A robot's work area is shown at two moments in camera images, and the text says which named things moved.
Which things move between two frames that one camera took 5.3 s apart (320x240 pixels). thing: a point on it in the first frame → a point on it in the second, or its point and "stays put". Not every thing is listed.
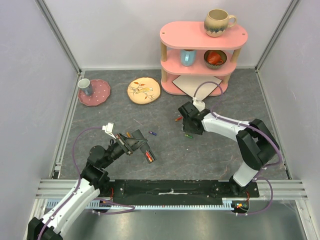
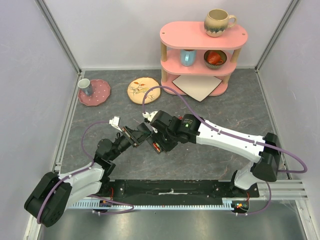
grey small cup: (85, 84) stays put
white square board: (189, 83) stays put
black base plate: (175, 191) stays put
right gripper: (189, 120) → (153, 144)
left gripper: (126, 147) → (132, 140)
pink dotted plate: (100, 92) stays put
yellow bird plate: (143, 90) stays put
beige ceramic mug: (216, 22) stays put
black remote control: (146, 149) → (155, 142)
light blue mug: (188, 57) stays put
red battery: (149, 157) → (156, 146)
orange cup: (214, 58) stays put
